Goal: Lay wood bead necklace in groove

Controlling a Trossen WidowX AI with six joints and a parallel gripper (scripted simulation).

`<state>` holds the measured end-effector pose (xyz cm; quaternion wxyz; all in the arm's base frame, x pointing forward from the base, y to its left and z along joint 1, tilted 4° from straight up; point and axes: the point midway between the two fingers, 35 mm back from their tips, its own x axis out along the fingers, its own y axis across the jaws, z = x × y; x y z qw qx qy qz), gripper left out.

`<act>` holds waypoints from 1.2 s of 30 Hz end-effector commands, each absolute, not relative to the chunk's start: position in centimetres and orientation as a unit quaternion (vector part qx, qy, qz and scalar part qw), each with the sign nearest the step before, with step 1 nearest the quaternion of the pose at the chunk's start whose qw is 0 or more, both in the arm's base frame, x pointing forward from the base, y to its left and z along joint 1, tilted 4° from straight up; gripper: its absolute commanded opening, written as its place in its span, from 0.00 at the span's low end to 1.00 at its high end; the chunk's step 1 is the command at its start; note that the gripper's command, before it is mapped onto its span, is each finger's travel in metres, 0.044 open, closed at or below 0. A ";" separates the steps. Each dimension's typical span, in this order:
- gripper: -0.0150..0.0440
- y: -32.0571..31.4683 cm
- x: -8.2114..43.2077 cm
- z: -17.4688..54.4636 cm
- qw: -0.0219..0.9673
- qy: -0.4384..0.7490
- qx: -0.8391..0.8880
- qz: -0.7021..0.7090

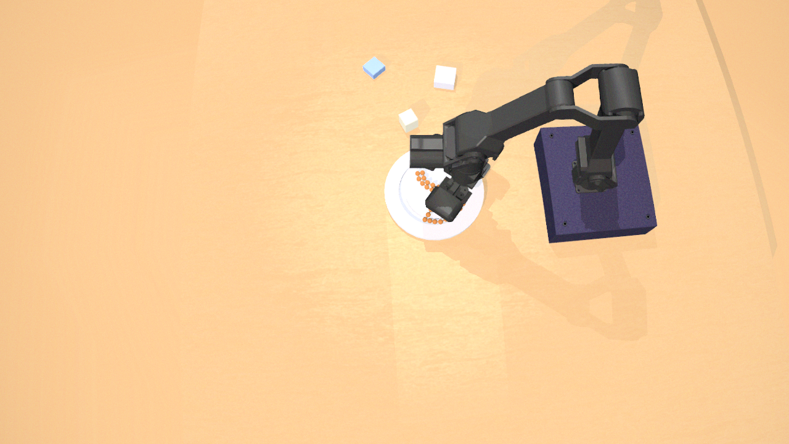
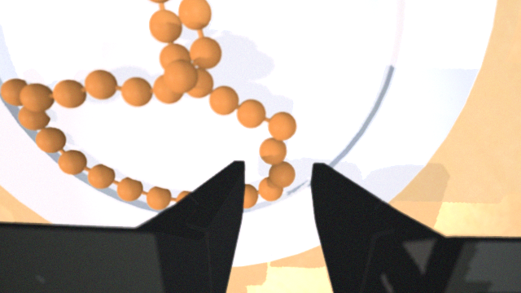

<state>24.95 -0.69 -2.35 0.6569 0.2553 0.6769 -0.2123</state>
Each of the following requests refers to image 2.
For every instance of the white round board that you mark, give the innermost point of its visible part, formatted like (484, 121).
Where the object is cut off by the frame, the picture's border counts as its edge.
(374, 85)

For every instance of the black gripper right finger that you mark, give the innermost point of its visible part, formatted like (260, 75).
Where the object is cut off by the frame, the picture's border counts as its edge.
(371, 247)

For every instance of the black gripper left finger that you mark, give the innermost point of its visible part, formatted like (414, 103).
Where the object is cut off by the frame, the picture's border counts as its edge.
(187, 248)

